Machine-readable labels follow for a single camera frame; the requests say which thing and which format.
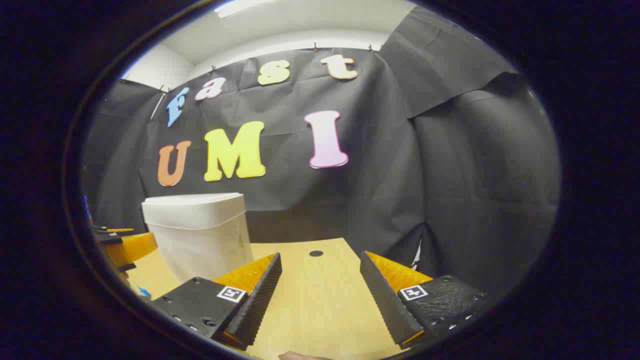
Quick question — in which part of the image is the wooden desktop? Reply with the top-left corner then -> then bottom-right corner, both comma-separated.
125,238 -> 416,360

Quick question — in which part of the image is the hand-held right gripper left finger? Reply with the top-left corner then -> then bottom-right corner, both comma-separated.
152,252 -> 283,351

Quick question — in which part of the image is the black backdrop cloth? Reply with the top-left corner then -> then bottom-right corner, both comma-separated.
82,6 -> 561,301

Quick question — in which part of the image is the ceiling light panel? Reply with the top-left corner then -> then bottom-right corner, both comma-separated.
214,0 -> 273,19

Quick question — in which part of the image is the white desktop garbage bin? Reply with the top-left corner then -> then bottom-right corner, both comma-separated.
141,192 -> 254,284

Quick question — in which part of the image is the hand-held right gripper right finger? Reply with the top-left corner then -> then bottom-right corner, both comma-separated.
360,251 -> 488,350

